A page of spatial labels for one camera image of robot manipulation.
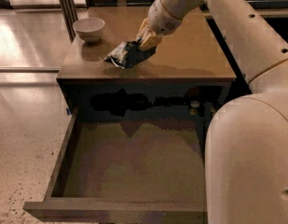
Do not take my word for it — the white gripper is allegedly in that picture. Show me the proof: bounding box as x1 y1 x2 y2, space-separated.
136 0 182 51

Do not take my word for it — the blue chip bag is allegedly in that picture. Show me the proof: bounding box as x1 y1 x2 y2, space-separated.
103 39 157 69

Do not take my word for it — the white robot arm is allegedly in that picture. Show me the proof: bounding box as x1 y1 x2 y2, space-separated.
139 0 288 224

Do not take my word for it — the brown wooden drawer cabinet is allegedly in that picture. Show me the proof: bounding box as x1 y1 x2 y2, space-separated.
57 7 235 120

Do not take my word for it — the open top drawer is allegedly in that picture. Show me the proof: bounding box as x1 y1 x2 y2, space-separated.
23 106 213 224

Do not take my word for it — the white ceramic bowl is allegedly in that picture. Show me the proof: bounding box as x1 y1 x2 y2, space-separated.
73 18 105 44

